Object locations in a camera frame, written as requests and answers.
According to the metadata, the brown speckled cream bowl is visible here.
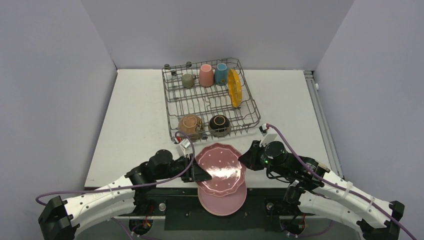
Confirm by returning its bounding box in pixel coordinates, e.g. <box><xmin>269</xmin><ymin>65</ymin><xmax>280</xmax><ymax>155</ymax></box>
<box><xmin>177</xmin><ymin>114</ymin><xmax>205</xmax><ymax>141</ymax></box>

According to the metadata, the aluminium rail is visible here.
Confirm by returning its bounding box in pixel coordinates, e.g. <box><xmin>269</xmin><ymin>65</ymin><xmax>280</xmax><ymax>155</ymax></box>
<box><xmin>303</xmin><ymin>70</ymin><xmax>344</xmax><ymax>178</ymax></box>

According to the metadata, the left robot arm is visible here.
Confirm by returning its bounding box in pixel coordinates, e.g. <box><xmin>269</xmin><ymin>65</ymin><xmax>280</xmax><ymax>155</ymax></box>
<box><xmin>38</xmin><ymin>149</ymin><xmax>212</xmax><ymax>240</ymax></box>

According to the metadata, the blue mug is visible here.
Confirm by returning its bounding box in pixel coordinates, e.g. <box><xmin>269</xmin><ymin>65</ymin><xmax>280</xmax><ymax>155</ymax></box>
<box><xmin>214</xmin><ymin>63</ymin><xmax>229</xmax><ymax>86</ymax></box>

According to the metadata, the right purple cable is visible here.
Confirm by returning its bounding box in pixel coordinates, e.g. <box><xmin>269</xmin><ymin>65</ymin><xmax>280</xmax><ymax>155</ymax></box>
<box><xmin>264</xmin><ymin>123</ymin><xmax>418</xmax><ymax>240</ymax></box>

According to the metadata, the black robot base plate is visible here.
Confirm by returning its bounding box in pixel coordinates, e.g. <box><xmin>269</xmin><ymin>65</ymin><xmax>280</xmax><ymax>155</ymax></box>
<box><xmin>123</xmin><ymin>186</ymin><xmax>309</xmax><ymax>237</ymax></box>

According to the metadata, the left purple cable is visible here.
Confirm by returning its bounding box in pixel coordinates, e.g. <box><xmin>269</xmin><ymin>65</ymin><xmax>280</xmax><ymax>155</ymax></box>
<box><xmin>35</xmin><ymin>131</ymin><xmax>196</xmax><ymax>240</ymax></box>

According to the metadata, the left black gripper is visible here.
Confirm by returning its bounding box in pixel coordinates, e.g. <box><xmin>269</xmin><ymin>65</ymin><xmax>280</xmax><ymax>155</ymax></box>
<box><xmin>155</xmin><ymin>154</ymin><xmax>211</xmax><ymax>183</ymax></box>

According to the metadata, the maroon polka dot plate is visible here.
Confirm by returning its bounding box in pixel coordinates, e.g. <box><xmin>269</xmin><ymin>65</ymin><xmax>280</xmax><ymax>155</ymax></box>
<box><xmin>195</xmin><ymin>143</ymin><xmax>246</xmax><ymax>197</ymax></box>

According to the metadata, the yellow polka dot plate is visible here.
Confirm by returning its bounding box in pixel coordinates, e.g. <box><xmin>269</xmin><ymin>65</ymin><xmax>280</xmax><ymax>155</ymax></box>
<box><xmin>227</xmin><ymin>68</ymin><xmax>242</xmax><ymax>108</ymax></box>

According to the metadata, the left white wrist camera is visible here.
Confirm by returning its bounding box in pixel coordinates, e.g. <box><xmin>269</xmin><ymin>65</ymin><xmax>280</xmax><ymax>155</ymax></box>
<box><xmin>174</xmin><ymin>136</ymin><xmax>192</xmax><ymax>157</ymax></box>

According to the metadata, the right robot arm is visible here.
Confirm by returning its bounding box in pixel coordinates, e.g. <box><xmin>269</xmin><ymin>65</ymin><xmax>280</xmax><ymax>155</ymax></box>
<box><xmin>238</xmin><ymin>140</ymin><xmax>405</xmax><ymax>240</ymax></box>

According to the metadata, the grey ceramic mug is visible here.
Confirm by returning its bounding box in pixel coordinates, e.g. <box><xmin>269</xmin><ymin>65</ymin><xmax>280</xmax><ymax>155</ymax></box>
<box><xmin>181</xmin><ymin>73</ymin><xmax>197</xmax><ymax>89</ymax></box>

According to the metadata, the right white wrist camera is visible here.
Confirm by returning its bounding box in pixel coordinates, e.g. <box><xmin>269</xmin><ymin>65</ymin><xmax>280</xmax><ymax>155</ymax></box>
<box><xmin>259</xmin><ymin>123</ymin><xmax>278</xmax><ymax>147</ymax></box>

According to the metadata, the pink cup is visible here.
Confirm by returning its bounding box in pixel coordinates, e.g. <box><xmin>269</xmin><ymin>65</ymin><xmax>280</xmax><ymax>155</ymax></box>
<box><xmin>198</xmin><ymin>64</ymin><xmax>214</xmax><ymax>87</ymax></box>

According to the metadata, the purple cable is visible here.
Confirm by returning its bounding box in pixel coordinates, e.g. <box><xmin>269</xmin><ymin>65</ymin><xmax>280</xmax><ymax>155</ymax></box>
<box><xmin>35</xmin><ymin>131</ymin><xmax>196</xmax><ymax>240</ymax></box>
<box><xmin>264</xmin><ymin>123</ymin><xmax>418</xmax><ymax>240</ymax></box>

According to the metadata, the grey wire dish rack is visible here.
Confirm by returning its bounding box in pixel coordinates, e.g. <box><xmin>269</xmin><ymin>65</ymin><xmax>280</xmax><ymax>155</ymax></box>
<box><xmin>161</xmin><ymin>57</ymin><xmax>261</xmax><ymax>141</ymax></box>

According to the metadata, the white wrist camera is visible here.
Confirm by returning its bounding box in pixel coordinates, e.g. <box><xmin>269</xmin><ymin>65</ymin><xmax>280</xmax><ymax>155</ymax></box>
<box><xmin>259</xmin><ymin>123</ymin><xmax>278</xmax><ymax>147</ymax></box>
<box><xmin>174</xmin><ymin>136</ymin><xmax>192</xmax><ymax>157</ymax></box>

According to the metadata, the pink plate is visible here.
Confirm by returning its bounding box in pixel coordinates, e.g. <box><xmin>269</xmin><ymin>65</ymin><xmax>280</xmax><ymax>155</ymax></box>
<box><xmin>197</xmin><ymin>183</ymin><xmax>247</xmax><ymax>217</ymax></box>

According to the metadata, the dark patterned cream bowl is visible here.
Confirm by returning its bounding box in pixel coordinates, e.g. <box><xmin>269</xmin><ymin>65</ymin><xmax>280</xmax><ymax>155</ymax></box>
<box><xmin>208</xmin><ymin>114</ymin><xmax>231</xmax><ymax>137</ymax></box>

